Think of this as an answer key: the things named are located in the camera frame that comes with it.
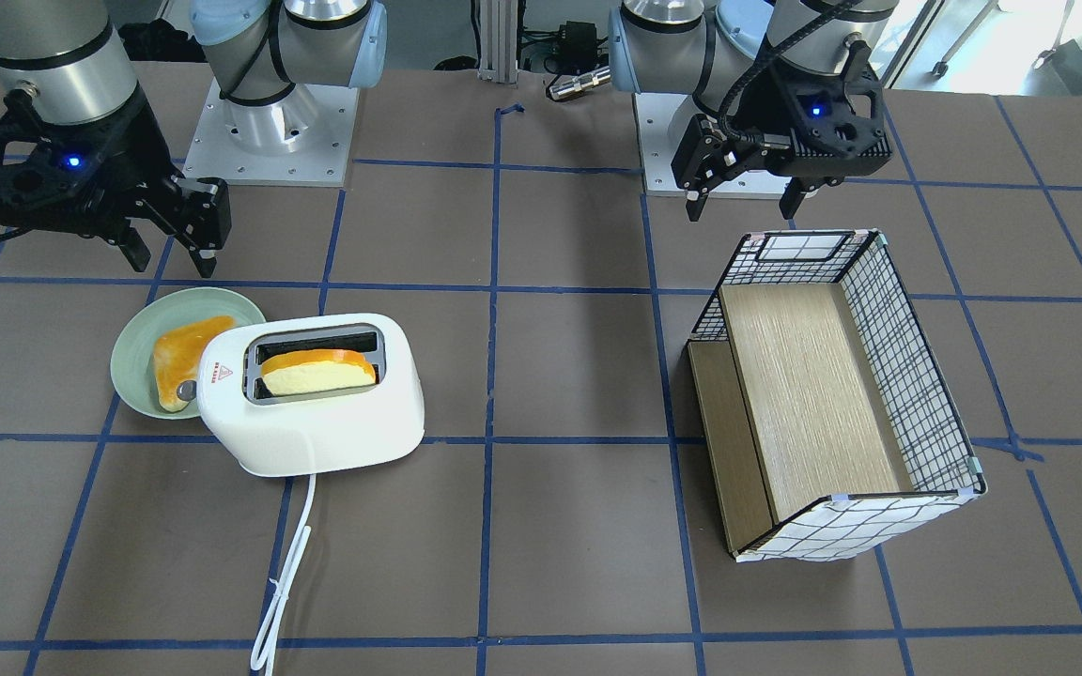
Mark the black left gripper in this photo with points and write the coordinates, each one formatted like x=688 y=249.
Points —
x=759 y=120

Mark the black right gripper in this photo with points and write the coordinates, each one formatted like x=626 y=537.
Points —
x=136 y=153

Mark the white toaster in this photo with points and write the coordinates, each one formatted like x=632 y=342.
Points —
x=276 y=437

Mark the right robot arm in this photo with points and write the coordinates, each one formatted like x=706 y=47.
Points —
x=73 y=61

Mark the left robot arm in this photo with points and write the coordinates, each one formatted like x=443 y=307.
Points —
x=711 y=53

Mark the toast slice in toaster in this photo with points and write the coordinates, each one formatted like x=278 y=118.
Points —
x=316 y=370

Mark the toasted bread on plate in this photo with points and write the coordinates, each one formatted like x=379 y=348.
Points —
x=176 y=355

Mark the green plate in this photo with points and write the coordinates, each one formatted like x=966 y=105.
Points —
x=131 y=365

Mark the wire basket with wooden shelf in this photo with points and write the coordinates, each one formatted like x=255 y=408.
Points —
x=829 y=424

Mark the aluminium frame post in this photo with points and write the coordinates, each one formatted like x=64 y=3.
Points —
x=498 y=25

